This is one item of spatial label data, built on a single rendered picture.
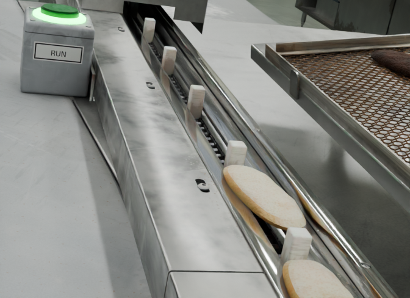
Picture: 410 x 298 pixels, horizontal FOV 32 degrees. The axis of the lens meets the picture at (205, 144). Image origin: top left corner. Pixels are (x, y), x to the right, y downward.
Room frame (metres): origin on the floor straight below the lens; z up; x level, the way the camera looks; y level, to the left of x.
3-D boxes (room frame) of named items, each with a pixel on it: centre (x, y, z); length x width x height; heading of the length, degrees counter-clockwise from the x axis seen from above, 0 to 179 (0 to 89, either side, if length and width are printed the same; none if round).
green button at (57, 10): (0.73, 0.18, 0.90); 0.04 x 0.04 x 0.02
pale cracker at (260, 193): (0.48, -0.05, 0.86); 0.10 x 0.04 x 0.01; 28
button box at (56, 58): (0.73, 0.17, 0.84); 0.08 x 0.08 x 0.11; 18
